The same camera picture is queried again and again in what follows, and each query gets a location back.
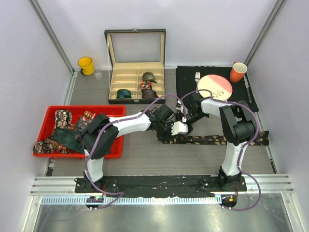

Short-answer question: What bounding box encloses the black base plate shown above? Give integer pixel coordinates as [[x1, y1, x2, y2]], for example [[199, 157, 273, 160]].
[[74, 175, 247, 198]]

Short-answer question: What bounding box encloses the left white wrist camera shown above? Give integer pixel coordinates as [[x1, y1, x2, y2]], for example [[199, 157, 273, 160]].
[[171, 121, 188, 136]]

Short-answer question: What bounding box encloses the purple cable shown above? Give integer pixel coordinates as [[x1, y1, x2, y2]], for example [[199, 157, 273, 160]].
[[41, 94, 188, 222], [180, 89, 262, 212]]

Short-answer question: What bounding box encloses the black tie storage box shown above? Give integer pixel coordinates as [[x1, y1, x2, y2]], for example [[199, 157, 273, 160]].
[[104, 29, 166, 104]]

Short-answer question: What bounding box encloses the rolled green blue tie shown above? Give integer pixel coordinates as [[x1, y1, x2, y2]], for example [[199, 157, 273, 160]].
[[116, 89, 132, 99]]

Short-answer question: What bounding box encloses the silver fork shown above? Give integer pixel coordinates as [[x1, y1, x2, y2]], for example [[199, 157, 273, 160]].
[[195, 72, 200, 93]]

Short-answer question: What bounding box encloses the yellow mug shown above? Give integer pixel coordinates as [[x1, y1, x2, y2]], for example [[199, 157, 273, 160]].
[[78, 57, 95, 75]]

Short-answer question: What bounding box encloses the pink cream plate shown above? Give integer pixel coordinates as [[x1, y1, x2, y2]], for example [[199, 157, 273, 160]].
[[197, 74, 233, 101]]

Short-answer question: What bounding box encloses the rolled dark maroon tie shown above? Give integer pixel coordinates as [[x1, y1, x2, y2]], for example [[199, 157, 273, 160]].
[[141, 89, 158, 99]]

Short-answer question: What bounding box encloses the orange striped rolled tie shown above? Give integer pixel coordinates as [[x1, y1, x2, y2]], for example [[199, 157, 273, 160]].
[[83, 111, 96, 120]]

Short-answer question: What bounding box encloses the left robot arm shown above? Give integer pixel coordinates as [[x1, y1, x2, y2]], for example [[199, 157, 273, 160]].
[[80, 104, 174, 193]]

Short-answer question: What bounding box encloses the silver knife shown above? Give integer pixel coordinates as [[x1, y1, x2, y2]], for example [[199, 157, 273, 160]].
[[243, 76, 252, 104]]

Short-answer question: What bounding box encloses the rolled orange floral tie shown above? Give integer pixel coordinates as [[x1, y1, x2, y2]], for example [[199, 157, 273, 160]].
[[140, 81, 153, 90]]

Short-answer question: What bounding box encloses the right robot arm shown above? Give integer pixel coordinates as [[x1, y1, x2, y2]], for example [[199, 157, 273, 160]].
[[182, 91, 259, 191]]

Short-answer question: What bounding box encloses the orange mug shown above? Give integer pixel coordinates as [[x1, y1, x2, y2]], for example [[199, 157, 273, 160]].
[[230, 61, 248, 83]]

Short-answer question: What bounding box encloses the black gold leaf tie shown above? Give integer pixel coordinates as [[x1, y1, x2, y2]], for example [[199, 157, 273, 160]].
[[162, 130, 269, 146]]

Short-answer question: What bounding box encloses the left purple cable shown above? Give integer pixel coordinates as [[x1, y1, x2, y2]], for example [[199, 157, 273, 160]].
[[41, 94, 188, 222]]

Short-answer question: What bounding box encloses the black placemat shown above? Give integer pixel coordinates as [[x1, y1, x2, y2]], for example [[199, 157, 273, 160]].
[[176, 66, 259, 112]]

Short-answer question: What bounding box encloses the dark green leaf tie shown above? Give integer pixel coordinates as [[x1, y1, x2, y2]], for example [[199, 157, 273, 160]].
[[52, 127, 84, 154]]

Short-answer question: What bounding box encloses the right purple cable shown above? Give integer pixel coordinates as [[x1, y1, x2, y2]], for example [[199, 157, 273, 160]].
[[180, 89, 262, 212]]

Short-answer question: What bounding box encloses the clear glass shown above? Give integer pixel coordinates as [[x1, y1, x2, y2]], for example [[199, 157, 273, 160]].
[[93, 65, 103, 79]]

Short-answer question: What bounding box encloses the aluminium front rail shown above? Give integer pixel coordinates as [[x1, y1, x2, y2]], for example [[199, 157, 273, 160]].
[[30, 174, 294, 208]]

